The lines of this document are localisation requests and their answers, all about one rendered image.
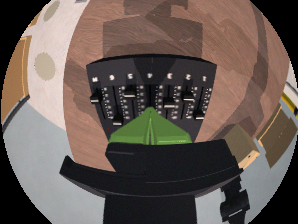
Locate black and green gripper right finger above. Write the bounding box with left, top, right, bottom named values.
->
left=150, top=107, right=192, bottom=145

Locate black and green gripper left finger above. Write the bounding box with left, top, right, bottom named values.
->
left=108, top=107, right=150, bottom=145

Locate black lighting desk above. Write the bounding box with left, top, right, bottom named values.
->
left=86, top=54, right=217, bottom=143

